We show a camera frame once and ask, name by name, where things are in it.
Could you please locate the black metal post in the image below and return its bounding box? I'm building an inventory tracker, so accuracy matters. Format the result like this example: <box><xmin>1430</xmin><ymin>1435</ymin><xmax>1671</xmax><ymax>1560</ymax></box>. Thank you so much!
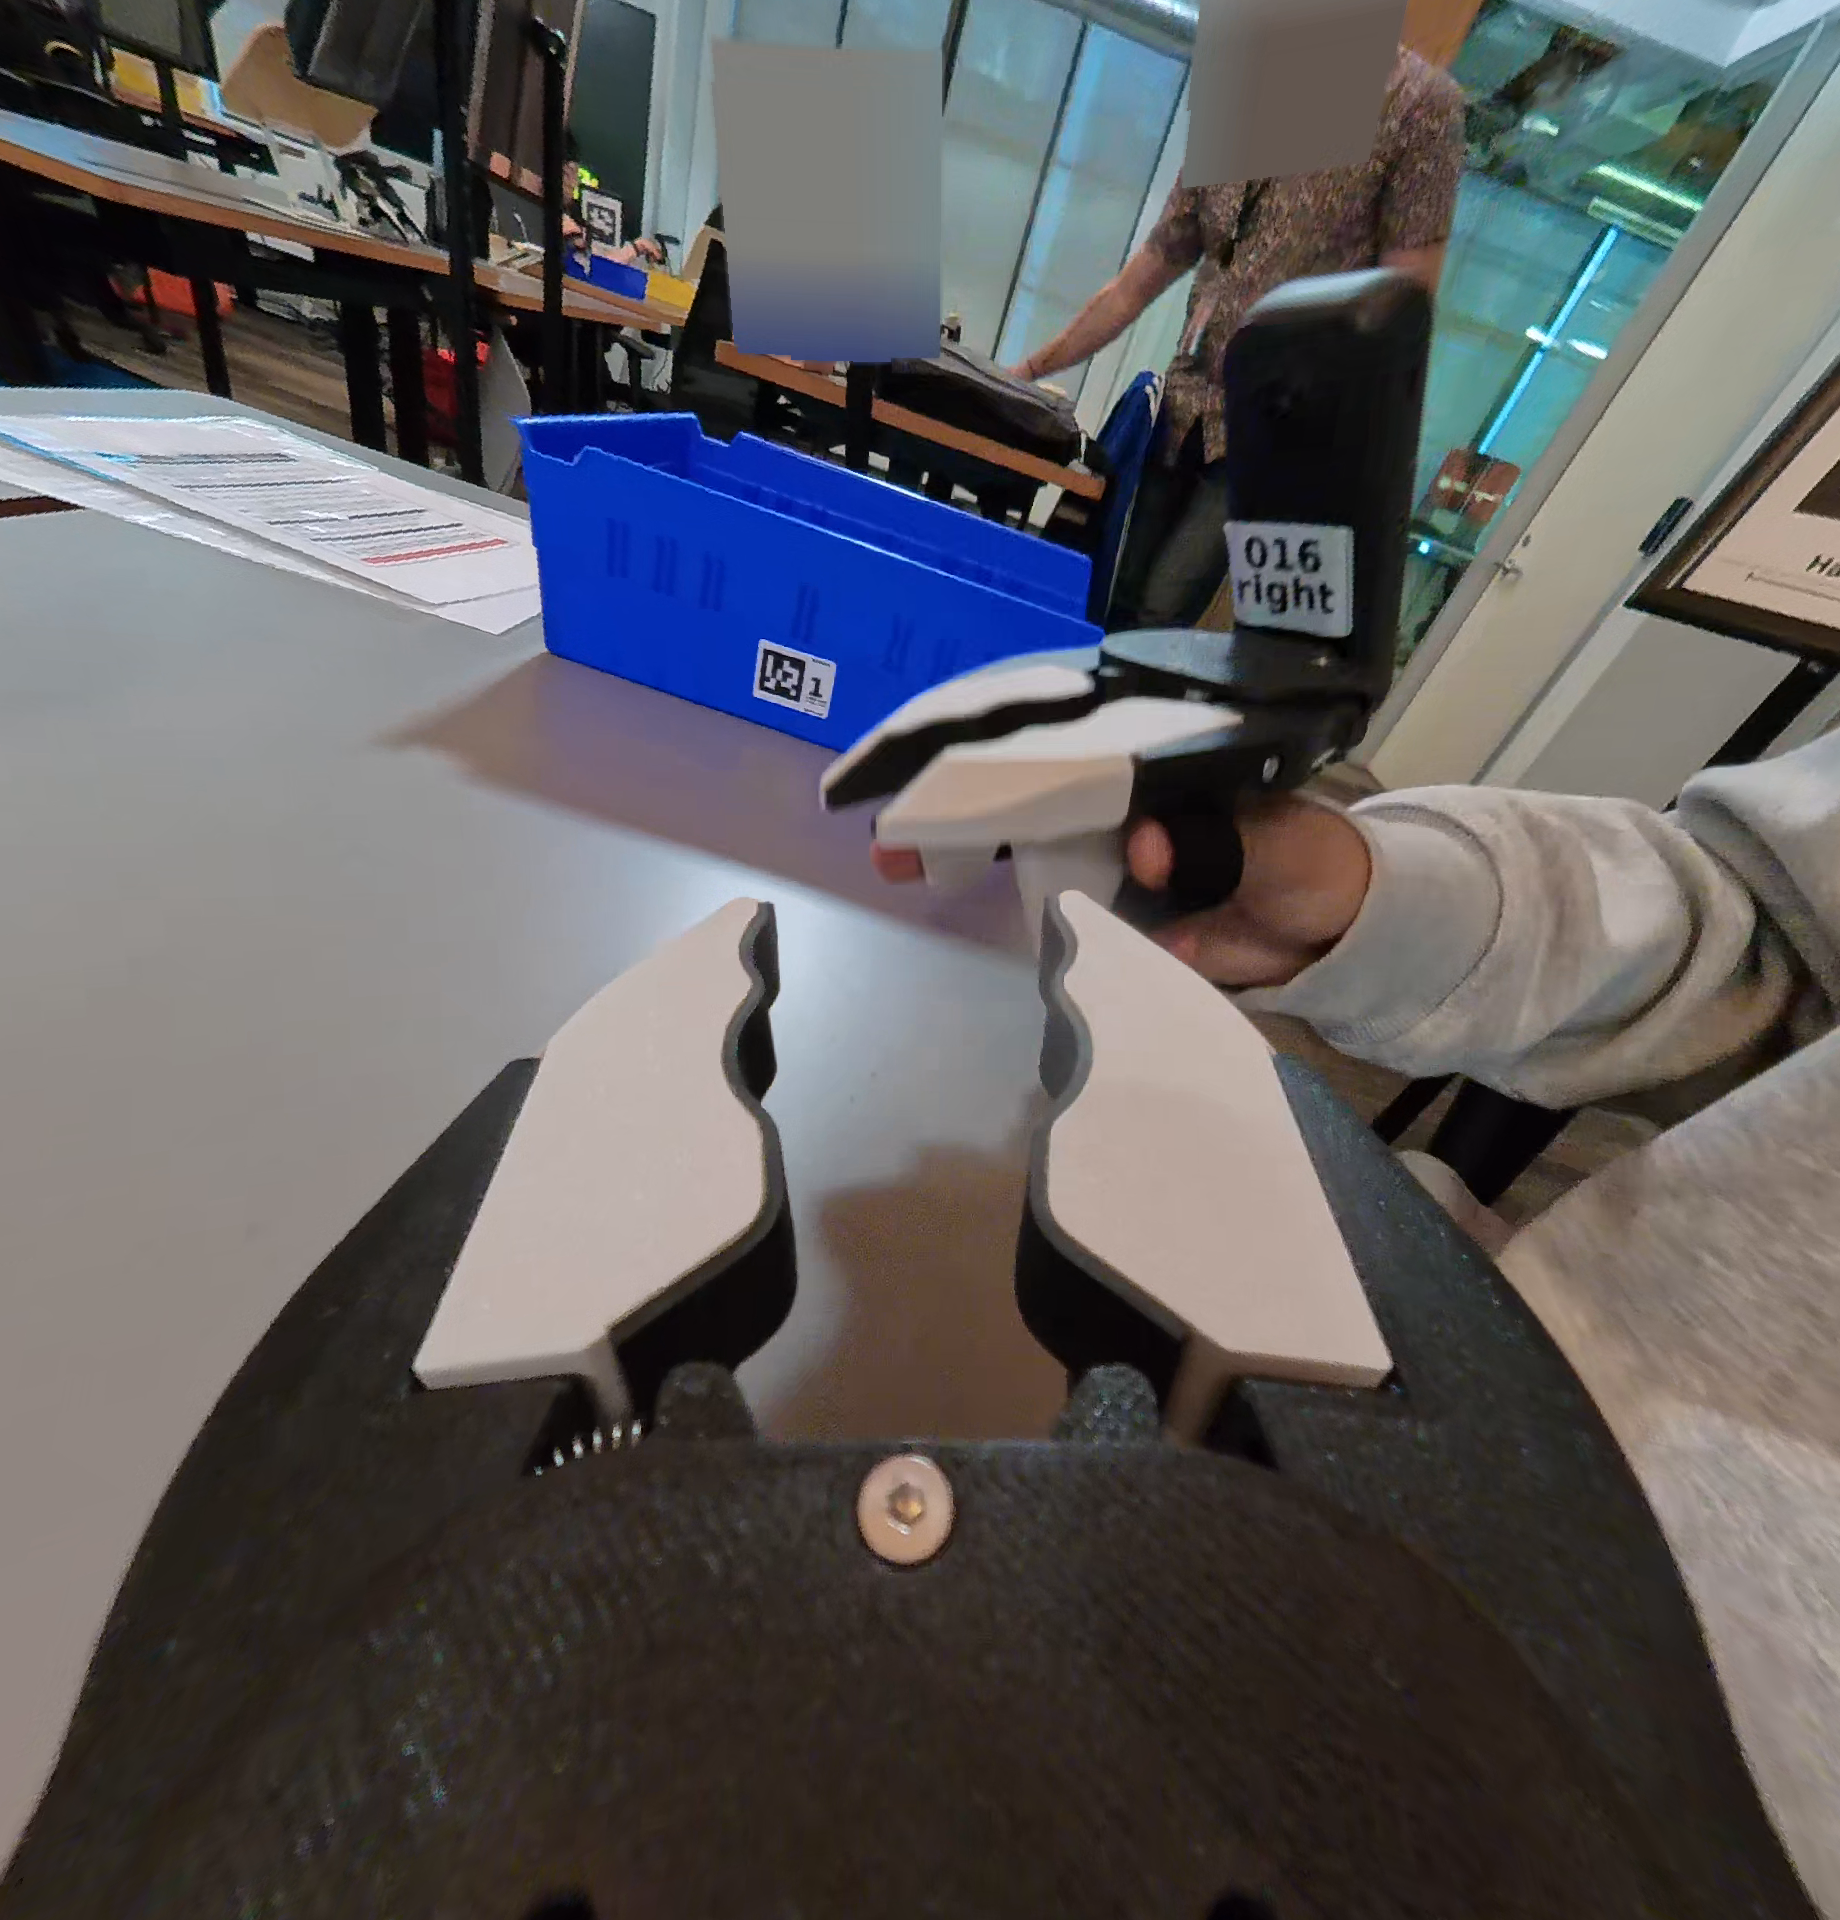
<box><xmin>433</xmin><ymin>0</ymin><xmax>491</xmax><ymax>484</ymax></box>

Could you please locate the black bag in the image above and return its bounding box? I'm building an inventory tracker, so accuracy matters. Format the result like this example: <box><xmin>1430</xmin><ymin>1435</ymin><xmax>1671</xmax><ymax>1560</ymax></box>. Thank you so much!
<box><xmin>874</xmin><ymin>342</ymin><xmax>1086</xmax><ymax>444</ymax></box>

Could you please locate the long wooden workbench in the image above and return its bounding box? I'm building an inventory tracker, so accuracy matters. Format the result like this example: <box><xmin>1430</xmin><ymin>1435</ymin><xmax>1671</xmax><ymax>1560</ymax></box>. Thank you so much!
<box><xmin>0</xmin><ymin>95</ymin><xmax>696</xmax><ymax>496</ymax></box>

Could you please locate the printed paper sheet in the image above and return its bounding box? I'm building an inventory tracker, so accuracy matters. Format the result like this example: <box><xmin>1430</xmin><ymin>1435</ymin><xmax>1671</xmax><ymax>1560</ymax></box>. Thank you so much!
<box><xmin>0</xmin><ymin>411</ymin><xmax>542</xmax><ymax>638</ymax></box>

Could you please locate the person's right hand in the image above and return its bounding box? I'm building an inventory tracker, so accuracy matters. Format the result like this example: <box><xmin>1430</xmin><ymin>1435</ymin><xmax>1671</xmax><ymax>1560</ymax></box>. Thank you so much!
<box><xmin>871</xmin><ymin>794</ymin><xmax>1381</xmax><ymax>992</ymax></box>

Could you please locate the blue plastic bin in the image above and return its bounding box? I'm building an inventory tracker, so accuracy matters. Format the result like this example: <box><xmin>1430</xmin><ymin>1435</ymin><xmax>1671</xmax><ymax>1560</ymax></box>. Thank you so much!
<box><xmin>514</xmin><ymin>411</ymin><xmax>1109</xmax><ymax>756</ymax></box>

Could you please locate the person's right forearm grey sleeve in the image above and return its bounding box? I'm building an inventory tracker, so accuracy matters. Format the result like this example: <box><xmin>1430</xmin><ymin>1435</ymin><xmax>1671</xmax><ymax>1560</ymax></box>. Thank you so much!
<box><xmin>1253</xmin><ymin>717</ymin><xmax>1840</xmax><ymax>1119</ymax></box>

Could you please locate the framed marker sign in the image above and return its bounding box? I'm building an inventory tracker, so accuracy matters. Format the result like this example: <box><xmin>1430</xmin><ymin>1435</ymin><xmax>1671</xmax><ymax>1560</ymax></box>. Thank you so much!
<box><xmin>1625</xmin><ymin>317</ymin><xmax>1840</xmax><ymax>773</ymax></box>

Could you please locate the wooden table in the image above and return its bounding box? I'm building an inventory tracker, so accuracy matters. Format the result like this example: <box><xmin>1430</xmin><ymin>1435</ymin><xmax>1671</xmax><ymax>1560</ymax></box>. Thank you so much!
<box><xmin>714</xmin><ymin>342</ymin><xmax>1109</xmax><ymax>526</ymax></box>

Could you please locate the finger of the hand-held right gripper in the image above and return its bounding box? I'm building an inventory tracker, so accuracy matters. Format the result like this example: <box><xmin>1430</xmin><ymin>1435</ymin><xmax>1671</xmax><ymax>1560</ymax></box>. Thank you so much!
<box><xmin>817</xmin><ymin>660</ymin><xmax>1106</xmax><ymax>814</ymax></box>
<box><xmin>871</xmin><ymin>702</ymin><xmax>1251</xmax><ymax>931</ymax></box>

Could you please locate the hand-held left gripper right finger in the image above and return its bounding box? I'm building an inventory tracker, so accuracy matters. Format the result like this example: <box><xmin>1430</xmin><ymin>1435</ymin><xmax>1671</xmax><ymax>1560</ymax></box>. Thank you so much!
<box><xmin>1013</xmin><ymin>891</ymin><xmax>1397</xmax><ymax>1443</ymax></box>

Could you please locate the person's grey sweatshirt torso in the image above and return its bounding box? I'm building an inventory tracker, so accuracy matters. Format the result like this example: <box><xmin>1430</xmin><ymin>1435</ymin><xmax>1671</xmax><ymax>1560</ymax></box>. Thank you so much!
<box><xmin>1491</xmin><ymin>1005</ymin><xmax>1840</xmax><ymax>1920</ymax></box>

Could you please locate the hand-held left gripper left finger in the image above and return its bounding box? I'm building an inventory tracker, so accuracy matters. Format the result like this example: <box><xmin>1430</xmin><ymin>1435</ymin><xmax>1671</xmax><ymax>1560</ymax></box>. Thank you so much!
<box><xmin>409</xmin><ymin>898</ymin><xmax>796</xmax><ymax>1433</ymax></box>

